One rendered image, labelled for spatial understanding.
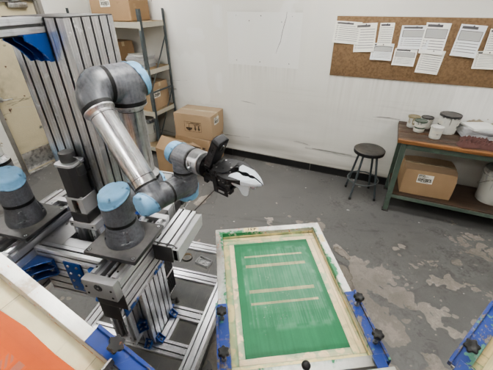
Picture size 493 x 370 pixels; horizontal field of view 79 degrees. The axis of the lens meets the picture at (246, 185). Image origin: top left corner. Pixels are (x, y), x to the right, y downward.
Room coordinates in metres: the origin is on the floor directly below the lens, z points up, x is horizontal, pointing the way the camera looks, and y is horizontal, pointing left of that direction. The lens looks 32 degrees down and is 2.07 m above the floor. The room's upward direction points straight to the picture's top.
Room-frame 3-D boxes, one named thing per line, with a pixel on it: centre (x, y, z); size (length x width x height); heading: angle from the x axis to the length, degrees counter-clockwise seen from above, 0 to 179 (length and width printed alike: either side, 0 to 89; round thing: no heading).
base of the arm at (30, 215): (1.04, 0.97, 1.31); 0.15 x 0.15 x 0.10
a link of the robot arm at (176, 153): (0.85, 0.20, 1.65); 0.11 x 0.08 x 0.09; 51
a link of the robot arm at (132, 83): (1.02, 0.40, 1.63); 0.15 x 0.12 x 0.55; 141
